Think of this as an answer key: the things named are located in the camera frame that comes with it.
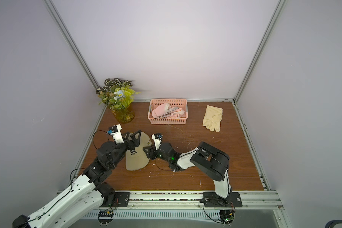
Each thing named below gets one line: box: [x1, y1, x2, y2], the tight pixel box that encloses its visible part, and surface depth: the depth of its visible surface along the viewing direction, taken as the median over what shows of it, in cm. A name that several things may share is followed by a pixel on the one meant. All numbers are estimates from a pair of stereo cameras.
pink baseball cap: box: [151, 103, 185, 119], surface depth 100 cm
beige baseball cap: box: [125, 131, 153, 171], surface depth 84 cm
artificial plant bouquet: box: [95, 77, 142, 110], surface depth 100 cm
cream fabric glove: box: [202, 104, 223, 133], surface depth 109 cm
